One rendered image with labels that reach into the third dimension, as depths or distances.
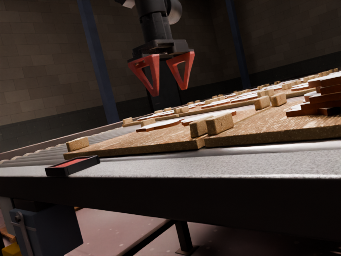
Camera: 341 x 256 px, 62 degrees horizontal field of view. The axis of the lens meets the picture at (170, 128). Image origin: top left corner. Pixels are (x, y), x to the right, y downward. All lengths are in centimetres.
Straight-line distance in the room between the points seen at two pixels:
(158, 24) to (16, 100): 519
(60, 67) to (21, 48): 73
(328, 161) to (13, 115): 548
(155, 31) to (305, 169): 39
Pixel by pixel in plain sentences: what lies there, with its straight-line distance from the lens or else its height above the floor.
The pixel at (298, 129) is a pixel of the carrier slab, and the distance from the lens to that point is 38.
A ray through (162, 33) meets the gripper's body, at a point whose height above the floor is 113.
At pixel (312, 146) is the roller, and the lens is 37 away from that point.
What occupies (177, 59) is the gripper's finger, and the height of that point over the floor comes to 109.
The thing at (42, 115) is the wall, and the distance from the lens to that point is 576.
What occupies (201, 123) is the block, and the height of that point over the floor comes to 96.
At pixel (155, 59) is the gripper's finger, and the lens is 52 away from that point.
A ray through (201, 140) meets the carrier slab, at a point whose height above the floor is 93.
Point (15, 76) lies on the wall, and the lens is 577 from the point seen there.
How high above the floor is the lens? 100
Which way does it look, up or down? 5 degrees down
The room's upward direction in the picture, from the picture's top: 13 degrees counter-clockwise
